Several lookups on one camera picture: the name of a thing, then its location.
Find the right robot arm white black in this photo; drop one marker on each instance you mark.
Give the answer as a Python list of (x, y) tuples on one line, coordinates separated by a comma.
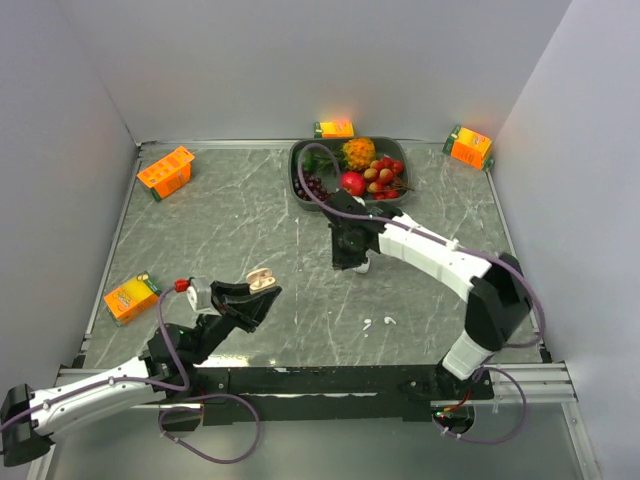
[(493, 288)]

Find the dark purple grape bunch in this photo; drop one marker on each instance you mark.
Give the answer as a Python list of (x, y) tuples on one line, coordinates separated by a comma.
[(314, 184)]

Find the green lime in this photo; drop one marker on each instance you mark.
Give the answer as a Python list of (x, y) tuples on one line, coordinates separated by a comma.
[(307, 161)]

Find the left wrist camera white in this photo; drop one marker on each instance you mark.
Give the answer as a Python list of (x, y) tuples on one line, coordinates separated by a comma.
[(198, 293)]

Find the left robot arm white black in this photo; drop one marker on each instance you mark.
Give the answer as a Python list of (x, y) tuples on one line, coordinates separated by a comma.
[(166, 369)]

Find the red apple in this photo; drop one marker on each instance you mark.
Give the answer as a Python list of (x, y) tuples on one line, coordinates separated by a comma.
[(353, 183)]

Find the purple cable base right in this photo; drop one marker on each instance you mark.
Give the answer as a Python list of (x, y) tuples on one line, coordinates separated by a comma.
[(446, 431)]

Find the white earbuds charging case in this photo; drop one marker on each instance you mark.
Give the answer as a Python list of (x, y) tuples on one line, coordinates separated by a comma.
[(364, 267)]

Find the orange juice box near left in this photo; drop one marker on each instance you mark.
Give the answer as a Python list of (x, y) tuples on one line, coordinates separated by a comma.
[(132, 298)]

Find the orange juice box far right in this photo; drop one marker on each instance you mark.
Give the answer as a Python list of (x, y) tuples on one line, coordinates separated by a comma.
[(469, 147)]

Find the pink earbuds charging case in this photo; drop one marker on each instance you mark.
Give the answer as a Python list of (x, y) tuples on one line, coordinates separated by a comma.
[(260, 280)]

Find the small pineapple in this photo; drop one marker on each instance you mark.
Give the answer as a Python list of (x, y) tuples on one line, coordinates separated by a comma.
[(350, 155)]

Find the dark grey fruit tray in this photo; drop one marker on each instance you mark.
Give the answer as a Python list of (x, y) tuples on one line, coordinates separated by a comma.
[(384, 147)]

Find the orange juice box far left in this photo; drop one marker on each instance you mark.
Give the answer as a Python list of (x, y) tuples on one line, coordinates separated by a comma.
[(169, 174)]

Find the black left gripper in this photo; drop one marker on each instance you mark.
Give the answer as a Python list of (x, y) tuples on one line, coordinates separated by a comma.
[(235, 301)]

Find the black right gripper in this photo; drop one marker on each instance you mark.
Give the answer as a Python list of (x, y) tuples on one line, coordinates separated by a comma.
[(339, 259)]

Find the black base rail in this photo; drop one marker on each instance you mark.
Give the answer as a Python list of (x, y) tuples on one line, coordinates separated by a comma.
[(408, 392)]

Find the orange juice box back centre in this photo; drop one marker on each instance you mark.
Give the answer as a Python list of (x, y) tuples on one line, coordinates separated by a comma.
[(334, 129)]

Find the orange juice box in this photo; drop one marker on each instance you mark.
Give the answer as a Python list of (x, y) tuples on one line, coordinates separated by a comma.
[(469, 147), (334, 129), (132, 298), (169, 174)]

